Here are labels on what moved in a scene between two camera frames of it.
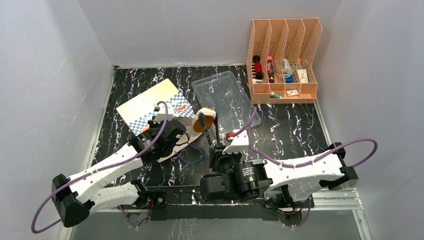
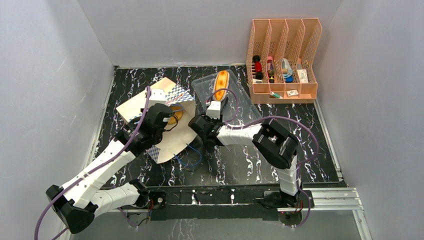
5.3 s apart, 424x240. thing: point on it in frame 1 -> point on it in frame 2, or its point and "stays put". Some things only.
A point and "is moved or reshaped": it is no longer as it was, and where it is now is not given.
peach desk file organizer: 279,67 stays put
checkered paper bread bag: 137,112 stays put
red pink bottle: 270,69 stays put
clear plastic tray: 222,93 stays put
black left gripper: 152,125 -> 147,112
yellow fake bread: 209,116 is moved or reshaped
